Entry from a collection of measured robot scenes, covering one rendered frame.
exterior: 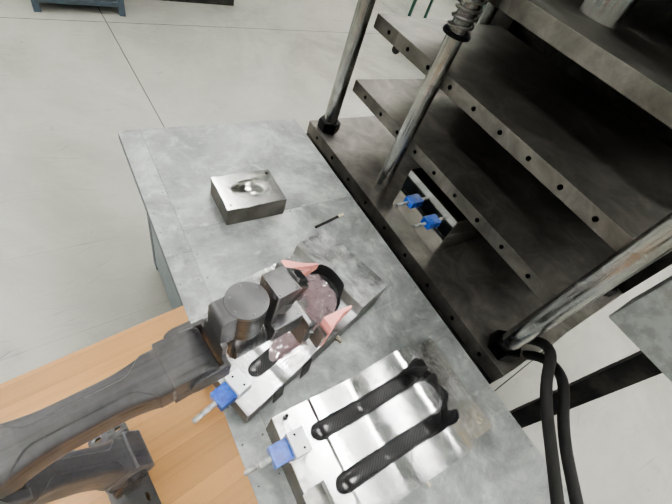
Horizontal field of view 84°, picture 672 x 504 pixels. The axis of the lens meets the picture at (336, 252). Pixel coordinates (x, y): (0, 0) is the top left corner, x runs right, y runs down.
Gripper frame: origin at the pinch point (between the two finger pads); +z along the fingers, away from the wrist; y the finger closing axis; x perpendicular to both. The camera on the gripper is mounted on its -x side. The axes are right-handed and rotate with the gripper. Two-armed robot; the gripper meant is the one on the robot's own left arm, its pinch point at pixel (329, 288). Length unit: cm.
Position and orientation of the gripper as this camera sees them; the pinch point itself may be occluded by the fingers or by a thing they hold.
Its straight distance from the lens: 64.6
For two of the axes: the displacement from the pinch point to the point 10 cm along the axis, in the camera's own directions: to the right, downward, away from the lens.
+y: -6.0, -7.2, 3.6
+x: -2.9, 6.1, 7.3
